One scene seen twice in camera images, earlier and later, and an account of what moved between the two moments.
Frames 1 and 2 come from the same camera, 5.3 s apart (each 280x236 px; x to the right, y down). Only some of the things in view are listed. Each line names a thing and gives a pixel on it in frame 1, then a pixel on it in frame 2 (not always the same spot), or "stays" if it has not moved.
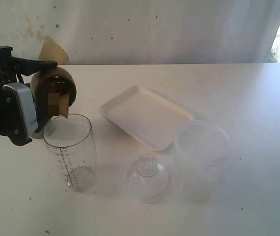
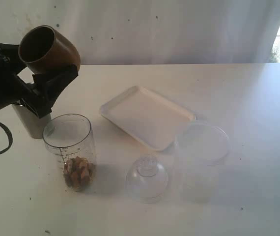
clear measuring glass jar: [70, 142] stays
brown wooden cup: [55, 79] → [42, 48]
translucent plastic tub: [201, 149] stays
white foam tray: [147, 117] stays
